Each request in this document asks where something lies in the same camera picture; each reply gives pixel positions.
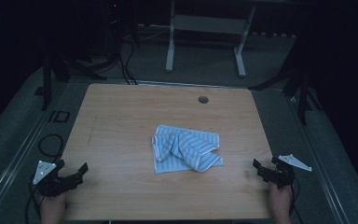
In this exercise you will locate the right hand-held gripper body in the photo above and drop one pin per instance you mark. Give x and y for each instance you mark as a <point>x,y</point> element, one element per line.
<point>281,177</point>

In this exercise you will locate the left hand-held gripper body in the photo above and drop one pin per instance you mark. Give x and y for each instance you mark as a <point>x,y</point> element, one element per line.
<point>56,185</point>

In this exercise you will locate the blue striped towel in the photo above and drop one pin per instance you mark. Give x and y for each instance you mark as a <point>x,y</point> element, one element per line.
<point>195,149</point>

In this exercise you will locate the person's left hand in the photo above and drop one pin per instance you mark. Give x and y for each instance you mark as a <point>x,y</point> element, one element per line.
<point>52,210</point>

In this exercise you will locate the person's right hand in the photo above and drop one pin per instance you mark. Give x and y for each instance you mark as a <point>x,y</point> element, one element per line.
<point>279,205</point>

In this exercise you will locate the black metal stand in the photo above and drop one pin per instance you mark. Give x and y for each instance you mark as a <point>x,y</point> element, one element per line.
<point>303,93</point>
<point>46,84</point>

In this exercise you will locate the dark equipment tower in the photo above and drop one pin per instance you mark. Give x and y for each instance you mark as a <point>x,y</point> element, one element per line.
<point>113,28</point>

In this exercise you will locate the white metal desk frame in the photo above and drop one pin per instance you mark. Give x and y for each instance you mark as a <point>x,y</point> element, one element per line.
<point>208,24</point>

